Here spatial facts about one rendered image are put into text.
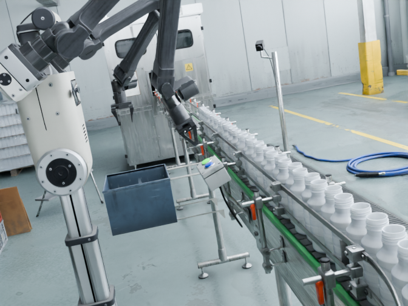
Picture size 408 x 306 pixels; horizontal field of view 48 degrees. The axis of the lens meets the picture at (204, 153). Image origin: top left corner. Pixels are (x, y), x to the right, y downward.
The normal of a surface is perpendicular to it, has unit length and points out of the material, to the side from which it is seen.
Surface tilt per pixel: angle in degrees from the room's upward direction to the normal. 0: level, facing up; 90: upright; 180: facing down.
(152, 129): 90
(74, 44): 113
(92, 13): 108
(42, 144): 101
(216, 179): 90
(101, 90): 90
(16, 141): 90
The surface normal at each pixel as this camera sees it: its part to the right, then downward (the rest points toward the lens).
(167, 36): 0.38, 0.51
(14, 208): 0.21, 0.37
